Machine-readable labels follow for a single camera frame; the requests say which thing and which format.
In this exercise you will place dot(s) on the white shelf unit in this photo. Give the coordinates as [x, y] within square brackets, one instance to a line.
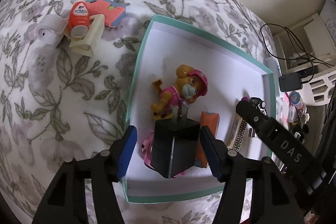
[309, 40]

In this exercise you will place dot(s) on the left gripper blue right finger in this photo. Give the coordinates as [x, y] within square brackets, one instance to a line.
[209, 145]

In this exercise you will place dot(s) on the coral blue toy case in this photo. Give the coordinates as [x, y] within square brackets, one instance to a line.
[112, 11]

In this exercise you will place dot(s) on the floral grey white blanket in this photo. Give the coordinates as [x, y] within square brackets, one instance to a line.
[57, 104]

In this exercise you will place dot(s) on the cream plastic comb clip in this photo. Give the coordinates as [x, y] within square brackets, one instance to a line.
[87, 46]

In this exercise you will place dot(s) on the white tape roll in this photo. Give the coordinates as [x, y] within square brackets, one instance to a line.
[50, 29]

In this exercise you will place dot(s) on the white wall charger plug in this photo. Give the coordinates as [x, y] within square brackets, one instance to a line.
[252, 133]

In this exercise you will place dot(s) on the teal white shallow box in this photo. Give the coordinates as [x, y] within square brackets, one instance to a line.
[232, 74]

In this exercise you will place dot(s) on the red stain remover bottle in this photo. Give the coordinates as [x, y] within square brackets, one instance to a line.
[78, 22]

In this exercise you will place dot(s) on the white power strip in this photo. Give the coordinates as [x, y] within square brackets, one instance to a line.
[273, 65]

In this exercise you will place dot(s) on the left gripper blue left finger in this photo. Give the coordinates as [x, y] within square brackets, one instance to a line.
[125, 148]

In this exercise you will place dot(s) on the pink kids watch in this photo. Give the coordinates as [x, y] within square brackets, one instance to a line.
[148, 147]

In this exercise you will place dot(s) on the white small mouse-shaped object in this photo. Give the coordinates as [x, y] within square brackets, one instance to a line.
[292, 115]

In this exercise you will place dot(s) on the pink white crochet mat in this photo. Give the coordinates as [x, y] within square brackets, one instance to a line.
[282, 109]

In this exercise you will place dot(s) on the paw patrol dog toy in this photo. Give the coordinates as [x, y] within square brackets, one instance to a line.
[190, 84]

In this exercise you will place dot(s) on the black toy car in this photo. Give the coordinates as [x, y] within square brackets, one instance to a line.
[259, 104]

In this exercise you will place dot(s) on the black charger cube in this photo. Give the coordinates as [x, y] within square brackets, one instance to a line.
[181, 126]

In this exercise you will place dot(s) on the black power adapter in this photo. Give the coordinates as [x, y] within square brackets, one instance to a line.
[290, 82]

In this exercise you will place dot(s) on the gold black patterned lighter box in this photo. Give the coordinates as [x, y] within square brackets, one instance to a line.
[237, 133]

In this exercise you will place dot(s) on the round colourful candy tube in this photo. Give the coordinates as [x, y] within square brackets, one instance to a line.
[295, 100]

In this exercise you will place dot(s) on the white lattice basket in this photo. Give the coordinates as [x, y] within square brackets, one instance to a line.
[319, 90]

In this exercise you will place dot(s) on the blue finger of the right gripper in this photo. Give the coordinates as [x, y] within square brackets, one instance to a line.
[253, 116]

